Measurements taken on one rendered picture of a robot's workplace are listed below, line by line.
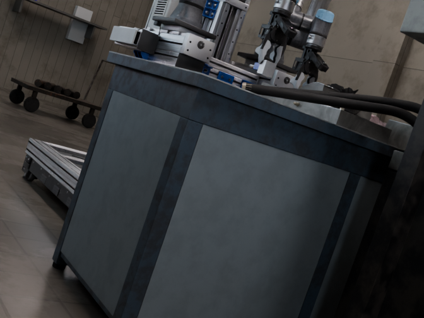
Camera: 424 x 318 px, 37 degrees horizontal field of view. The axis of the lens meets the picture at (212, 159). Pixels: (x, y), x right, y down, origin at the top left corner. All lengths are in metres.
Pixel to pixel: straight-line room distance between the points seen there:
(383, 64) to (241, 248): 4.81
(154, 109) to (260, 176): 0.38
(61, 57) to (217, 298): 9.24
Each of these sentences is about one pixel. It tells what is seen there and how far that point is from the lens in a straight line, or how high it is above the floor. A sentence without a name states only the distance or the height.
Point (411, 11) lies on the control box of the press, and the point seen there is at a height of 1.13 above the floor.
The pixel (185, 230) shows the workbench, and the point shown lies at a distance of 1.79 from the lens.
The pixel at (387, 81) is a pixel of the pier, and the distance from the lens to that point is 6.44.
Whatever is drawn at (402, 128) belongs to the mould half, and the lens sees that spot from 2.52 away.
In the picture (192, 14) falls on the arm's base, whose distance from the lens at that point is 2.81.
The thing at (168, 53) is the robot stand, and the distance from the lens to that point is 2.77.
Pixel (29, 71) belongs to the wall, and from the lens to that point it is 10.83.
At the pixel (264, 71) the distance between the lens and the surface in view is 2.34.
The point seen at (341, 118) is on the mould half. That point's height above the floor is 0.83.
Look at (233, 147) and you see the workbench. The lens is 1.80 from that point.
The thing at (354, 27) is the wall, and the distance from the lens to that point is 7.22.
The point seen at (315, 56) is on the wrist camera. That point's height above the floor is 1.06.
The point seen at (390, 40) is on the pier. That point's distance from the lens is 6.60.
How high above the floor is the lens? 0.71
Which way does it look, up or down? 4 degrees down
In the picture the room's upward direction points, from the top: 19 degrees clockwise
